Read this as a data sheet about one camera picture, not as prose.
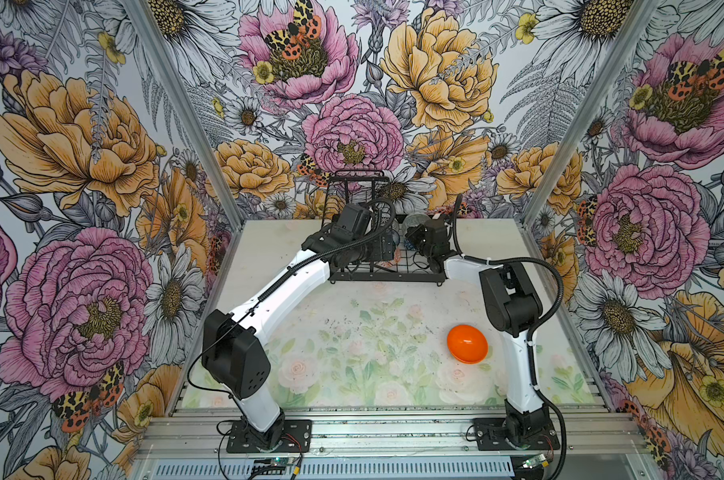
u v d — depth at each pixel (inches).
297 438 28.9
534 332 23.3
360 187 45.3
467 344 34.3
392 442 29.3
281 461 28.0
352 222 23.9
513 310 23.4
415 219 45.3
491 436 29.0
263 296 18.8
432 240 33.7
